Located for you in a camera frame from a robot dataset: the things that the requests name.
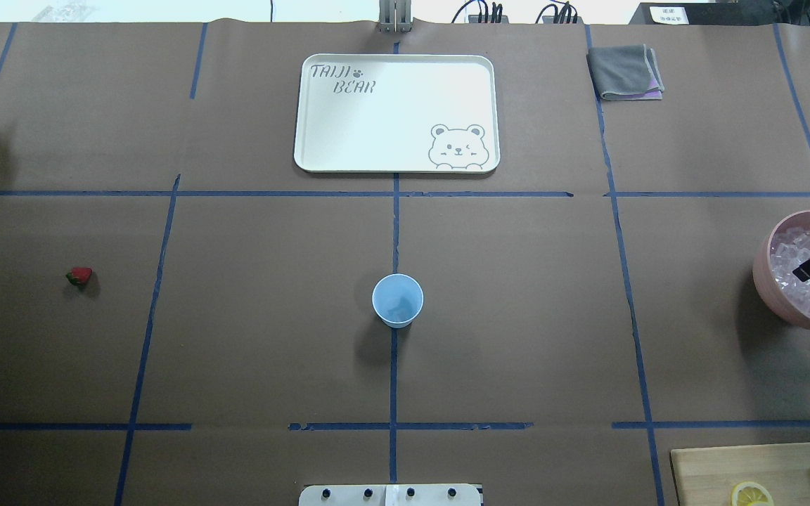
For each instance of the cream bear tray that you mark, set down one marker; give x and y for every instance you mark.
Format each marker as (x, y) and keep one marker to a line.
(397, 113)

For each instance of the red strawberry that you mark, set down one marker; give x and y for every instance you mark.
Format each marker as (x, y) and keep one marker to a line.
(79, 276)

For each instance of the lemon slices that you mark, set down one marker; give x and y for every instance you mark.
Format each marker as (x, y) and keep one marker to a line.
(750, 493)

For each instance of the wooden cutting board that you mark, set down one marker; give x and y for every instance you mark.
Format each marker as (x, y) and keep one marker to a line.
(706, 476)

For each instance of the white camera pole mount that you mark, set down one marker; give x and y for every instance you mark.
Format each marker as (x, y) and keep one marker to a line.
(392, 494)

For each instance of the grey folded cloth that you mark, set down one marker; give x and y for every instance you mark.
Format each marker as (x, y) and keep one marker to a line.
(628, 72)

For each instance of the light blue cup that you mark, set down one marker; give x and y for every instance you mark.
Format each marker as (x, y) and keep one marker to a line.
(397, 300)

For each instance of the pink bowl of ice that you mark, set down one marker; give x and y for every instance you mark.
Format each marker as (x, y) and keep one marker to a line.
(782, 251)

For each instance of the aluminium frame post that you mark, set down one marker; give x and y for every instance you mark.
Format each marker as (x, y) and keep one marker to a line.
(395, 16)

